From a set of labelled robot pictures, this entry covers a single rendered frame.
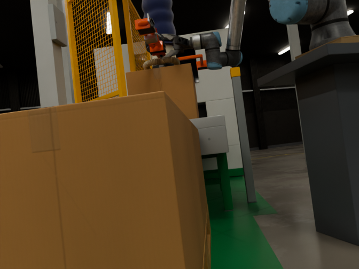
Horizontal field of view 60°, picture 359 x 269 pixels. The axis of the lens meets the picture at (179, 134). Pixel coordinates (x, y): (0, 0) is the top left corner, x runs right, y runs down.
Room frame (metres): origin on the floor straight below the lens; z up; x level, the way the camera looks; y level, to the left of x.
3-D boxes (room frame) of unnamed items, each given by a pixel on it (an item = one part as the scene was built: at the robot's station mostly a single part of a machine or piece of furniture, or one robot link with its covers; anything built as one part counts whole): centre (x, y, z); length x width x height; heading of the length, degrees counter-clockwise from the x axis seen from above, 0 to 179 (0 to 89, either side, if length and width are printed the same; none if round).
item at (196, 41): (1.84, -0.17, 1.08); 0.09 x 0.05 x 0.10; 174
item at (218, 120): (1.76, 0.09, 0.58); 0.70 x 0.03 x 0.06; 84
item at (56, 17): (2.60, 0.92, 1.62); 0.20 x 0.05 x 0.30; 174
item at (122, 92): (2.83, 0.70, 1.05); 0.87 x 0.10 x 2.10; 46
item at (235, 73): (2.29, -0.47, 0.50); 0.07 x 0.07 x 1.00; 84
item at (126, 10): (3.57, 0.33, 1.05); 1.17 x 0.10 x 2.10; 174
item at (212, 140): (1.76, 0.09, 0.48); 0.70 x 0.03 x 0.15; 84
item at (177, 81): (2.13, 0.06, 0.75); 0.60 x 0.40 x 0.40; 175
